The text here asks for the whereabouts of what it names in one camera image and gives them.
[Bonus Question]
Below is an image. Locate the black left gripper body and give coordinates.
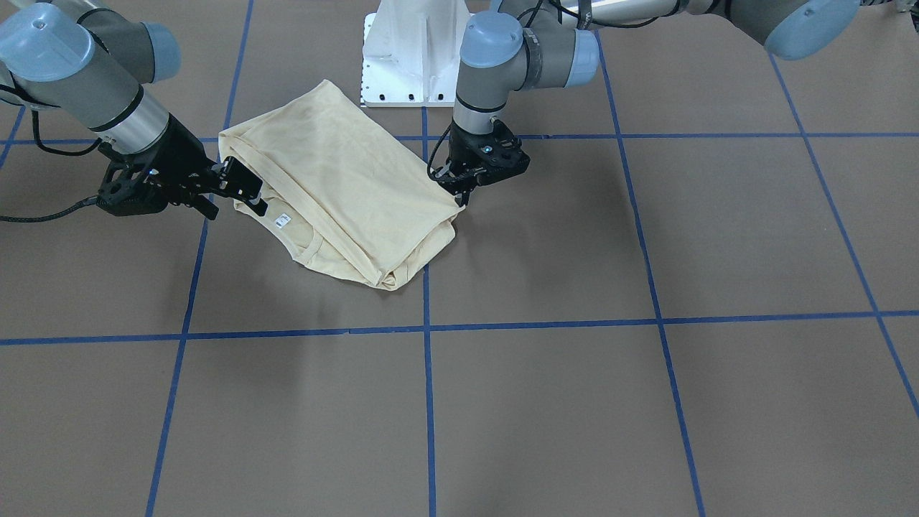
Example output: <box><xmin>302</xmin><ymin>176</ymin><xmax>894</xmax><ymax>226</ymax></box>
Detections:
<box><xmin>447</xmin><ymin>121</ymin><xmax>512</xmax><ymax>189</ymax></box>

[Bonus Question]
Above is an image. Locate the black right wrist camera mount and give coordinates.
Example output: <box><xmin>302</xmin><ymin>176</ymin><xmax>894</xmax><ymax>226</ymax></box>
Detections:
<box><xmin>95</xmin><ymin>160</ymin><xmax>169</xmax><ymax>217</ymax></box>

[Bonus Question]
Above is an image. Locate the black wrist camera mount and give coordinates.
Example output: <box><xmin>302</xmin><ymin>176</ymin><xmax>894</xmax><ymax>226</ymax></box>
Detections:
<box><xmin>95</xmin><ymin>160</ymin><xmax>169</xmax><ymax>217</ymax></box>
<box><xmin>449</xmin><ymin>120</ymin><xmax>531</xmax><ymax>187</ymax></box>

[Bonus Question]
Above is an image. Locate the beige long-sleeve printed shirt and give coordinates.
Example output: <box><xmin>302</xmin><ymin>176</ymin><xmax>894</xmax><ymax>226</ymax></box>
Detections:
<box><xmin>218</xmin><ymin>80</ymin><xmax>462</xmax><ymax>291</ymax></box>

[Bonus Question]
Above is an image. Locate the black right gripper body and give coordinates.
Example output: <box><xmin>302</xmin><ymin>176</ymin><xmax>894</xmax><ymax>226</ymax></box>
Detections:
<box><xmin>144</xmin><ymin>115</ymin><xmax>216</xmax><ymax>205</ymax></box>

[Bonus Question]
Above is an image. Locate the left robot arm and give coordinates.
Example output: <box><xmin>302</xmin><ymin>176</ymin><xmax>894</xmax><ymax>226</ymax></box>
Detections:
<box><xmin>428</xmin><ymin>1</ymin><xmax>862</xmax><ymax>207</ymax></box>

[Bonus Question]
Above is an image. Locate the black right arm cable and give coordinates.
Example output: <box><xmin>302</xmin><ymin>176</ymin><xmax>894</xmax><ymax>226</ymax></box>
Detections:
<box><xmin>0</xmin><ymin>108</ymin><xmax>101</xmax><ymax>223</ymax></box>

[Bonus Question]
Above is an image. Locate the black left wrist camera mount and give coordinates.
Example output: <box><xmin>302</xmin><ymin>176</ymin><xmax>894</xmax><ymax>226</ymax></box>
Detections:
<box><xmin>449</xmin><ymin>120</ymin><xmax>531</xmax><ymax>187</ymax></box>

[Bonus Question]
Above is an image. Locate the white pedestal column base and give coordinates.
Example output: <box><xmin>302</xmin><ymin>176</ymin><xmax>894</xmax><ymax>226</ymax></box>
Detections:
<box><xmin>360</xmin><ymin>1</ymin><xmax>470</xmax><ymax>108</ymax></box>

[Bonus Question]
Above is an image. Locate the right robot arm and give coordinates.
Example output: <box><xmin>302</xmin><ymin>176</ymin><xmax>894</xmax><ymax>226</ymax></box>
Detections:
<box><xmin>1</xmin><ymin>1</ymin><xmax>267</xmax><ymax>220</ymax></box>

